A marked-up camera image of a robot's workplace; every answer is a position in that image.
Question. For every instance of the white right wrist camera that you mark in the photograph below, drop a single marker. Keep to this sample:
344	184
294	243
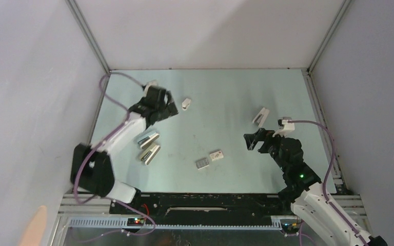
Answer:
286	127

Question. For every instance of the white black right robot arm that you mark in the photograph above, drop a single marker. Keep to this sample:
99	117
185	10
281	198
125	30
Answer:
305	194

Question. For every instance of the grey staple strip block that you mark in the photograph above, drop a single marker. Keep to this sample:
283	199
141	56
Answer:
202	163

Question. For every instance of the white small stapler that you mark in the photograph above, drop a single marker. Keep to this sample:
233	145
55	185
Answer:
186	103

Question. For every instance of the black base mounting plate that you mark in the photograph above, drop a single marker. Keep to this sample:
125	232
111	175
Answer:
211	209

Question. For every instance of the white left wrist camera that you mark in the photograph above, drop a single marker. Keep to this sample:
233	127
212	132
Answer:
150	84

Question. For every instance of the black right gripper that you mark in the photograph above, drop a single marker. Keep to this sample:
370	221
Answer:
252	139

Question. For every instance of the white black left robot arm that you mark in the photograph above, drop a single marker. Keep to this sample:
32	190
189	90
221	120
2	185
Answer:
92	167

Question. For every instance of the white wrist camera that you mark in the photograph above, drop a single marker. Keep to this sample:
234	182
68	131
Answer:
150	84
286	127

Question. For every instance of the white staple box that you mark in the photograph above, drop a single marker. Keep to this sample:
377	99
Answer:
216	155

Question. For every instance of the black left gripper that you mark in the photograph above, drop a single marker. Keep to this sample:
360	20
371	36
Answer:
170	111

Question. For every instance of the white open stapler right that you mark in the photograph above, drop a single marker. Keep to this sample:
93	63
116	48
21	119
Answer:
261	117

